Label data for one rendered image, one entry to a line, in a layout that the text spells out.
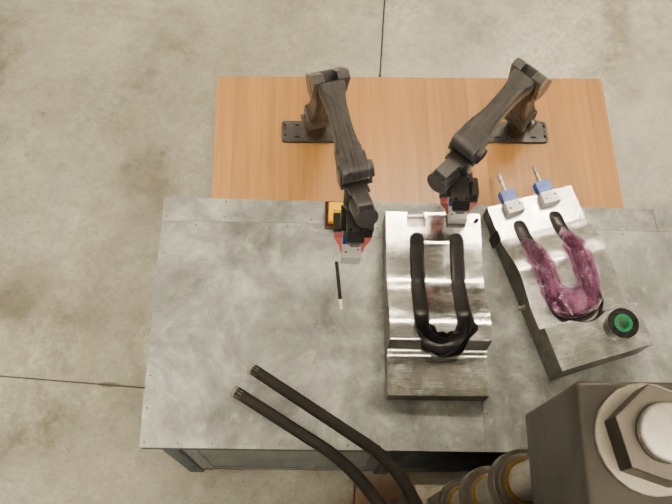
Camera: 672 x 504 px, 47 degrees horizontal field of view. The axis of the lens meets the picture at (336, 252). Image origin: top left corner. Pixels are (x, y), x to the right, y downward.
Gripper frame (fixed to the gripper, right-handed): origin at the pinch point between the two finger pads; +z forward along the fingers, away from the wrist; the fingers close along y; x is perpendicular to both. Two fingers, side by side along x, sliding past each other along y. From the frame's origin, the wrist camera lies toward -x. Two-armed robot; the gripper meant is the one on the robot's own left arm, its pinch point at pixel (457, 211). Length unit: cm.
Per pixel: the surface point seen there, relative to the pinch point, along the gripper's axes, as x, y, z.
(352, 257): -16.9, -27.5, -0.8
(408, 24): 159, -13, 41
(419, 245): -6.5, -10.3, 6.4
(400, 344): -33.7, -15.5, 13.9
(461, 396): -42.9, -0.2, 23.7
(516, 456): -88, 4, -33
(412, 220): 1.8, -12.1, 5.2
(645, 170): 99, 85, 77
